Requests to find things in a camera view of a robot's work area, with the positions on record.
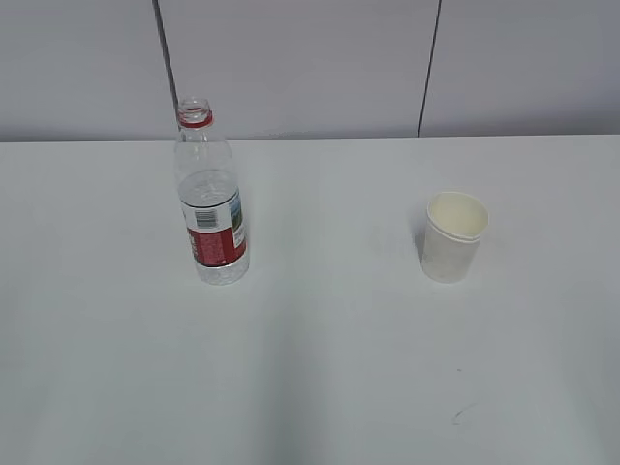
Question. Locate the white paper cup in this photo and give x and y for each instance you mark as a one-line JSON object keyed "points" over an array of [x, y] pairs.
{"points": [[454, 225]]}

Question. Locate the clear plastic water bottle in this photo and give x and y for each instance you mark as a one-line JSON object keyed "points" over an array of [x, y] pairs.
{"points": [[208, 190]]}

